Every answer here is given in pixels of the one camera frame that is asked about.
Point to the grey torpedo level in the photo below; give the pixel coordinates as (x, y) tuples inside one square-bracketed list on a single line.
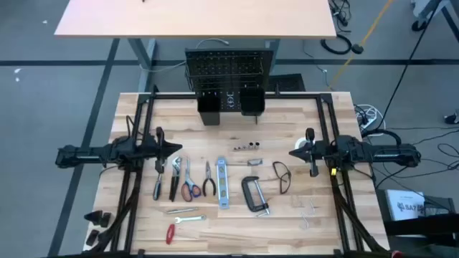
[(222, 193)]

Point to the black framed safety glasses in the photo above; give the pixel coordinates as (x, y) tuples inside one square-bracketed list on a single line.
[(280, 170)]

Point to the silver combination wrench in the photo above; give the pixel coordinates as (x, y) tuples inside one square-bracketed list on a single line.
[(190, 218)]

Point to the black aluminium table frame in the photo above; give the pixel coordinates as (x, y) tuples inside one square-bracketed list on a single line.
[(172, 96)]

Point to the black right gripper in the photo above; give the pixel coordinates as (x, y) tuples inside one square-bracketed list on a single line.
[(315, 150)]

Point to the black plastic spare part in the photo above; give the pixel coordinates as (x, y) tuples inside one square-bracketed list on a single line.
[(105, 220), (94, 217), (92, 237)]

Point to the light wood desk grey legs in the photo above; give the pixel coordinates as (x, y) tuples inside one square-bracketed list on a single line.
[(197, 18)]

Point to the short black pegboard bin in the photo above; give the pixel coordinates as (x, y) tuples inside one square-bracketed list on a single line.
[(252, 104)]

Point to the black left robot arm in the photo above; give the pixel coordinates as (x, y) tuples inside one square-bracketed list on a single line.
[(89, 155)]

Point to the red button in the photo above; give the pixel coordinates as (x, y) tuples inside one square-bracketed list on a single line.
[(397, 254)]

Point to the grey rolling cart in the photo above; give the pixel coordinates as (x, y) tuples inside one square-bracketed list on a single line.
[(426, 7)]

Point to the black metal pegboard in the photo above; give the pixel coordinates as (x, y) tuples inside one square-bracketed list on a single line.
[(215, 57)]

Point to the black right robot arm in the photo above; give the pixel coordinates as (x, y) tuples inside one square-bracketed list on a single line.
[(387, 155)]

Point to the black round plug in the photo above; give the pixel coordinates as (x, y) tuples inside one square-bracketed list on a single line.
[(357, 48)]

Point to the white printed cardboard box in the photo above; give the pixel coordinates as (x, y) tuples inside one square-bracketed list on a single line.
[(405, 206)]

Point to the black shelf cart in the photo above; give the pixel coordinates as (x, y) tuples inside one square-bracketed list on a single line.
[(423, 227)]

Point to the white tape roll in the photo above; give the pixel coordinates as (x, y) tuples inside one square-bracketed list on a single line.
[(299, 143)]

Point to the black C-clamp silver screw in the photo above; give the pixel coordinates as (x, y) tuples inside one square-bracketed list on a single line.
[(246, 193)]

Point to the tall black pegboard bin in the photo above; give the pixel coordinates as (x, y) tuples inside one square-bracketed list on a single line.
[(209, 118)]

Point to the grey metal pegboard bracket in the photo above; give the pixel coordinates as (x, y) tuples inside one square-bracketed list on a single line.
[(255, 162)]

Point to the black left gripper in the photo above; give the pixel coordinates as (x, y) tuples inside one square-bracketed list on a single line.
[(160, 150)]

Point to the white power strip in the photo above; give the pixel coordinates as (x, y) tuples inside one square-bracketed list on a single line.
[(367, 122)]

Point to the black perforated metal panel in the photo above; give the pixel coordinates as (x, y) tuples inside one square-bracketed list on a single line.
[(290, 83)]

